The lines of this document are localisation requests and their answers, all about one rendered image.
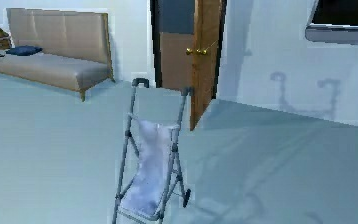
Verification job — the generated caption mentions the grey folding stroller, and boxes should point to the grey folding stroller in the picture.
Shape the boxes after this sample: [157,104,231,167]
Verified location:
[111,77,195,224]

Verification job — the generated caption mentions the brown wooden door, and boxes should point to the brown wooden door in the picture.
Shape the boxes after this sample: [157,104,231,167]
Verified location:
[160,0,223,132]

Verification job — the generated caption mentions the beige sofa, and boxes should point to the beige sofa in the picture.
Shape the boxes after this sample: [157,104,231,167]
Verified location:
[0,7,116,102]

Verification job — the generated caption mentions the dark blue cushion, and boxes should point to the dark blue cushion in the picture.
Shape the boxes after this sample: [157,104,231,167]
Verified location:
[5,45,44,57]

